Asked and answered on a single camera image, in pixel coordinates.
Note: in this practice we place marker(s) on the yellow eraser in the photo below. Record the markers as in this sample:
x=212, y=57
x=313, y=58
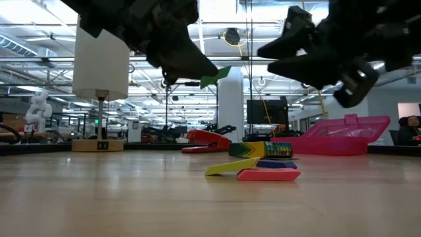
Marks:
x=232, y=166

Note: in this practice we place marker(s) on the dark blue eraser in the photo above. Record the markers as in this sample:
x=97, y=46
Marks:
x=279, y=164

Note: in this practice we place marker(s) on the person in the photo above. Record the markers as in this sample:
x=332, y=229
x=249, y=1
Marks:
x=409, y=130

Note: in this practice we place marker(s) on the red stapler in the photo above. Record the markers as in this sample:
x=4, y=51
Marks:
x=207, y=140

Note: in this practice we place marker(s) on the black monitor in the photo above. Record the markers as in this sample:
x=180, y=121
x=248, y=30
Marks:
x=267, y=115

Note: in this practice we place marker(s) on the pink eraser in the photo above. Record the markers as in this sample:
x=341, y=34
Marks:
x=268, y=174

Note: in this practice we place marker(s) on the black background robot arm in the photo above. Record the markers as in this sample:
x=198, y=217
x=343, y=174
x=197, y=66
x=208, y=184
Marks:
x=227, y=129

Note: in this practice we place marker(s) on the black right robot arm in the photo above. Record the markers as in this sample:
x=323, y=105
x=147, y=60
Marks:
x=415, y=13

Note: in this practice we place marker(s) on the green eraser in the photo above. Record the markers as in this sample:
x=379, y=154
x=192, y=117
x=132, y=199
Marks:
x=215, y=77

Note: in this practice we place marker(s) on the white building column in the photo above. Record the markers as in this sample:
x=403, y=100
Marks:
x=231, y=108

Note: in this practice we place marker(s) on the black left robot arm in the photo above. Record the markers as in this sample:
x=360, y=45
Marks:
x=98, y=13

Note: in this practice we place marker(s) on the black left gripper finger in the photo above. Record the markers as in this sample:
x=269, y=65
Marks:
x=187, y=59

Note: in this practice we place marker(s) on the cardboard box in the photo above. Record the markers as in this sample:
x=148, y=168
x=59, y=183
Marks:
x=13, y=121

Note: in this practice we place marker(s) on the white shade table lamp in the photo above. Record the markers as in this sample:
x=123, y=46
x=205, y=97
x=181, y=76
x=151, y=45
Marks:
x=98, y=72

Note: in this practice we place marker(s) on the pink plastic pencil case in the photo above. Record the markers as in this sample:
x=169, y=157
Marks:
x=329, y=145

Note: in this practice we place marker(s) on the yellow green crayon box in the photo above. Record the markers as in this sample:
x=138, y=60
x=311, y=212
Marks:
x=263, y=149

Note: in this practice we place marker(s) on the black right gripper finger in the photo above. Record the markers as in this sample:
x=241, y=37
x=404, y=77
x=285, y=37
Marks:
x=296, y=47
x=312, y=72

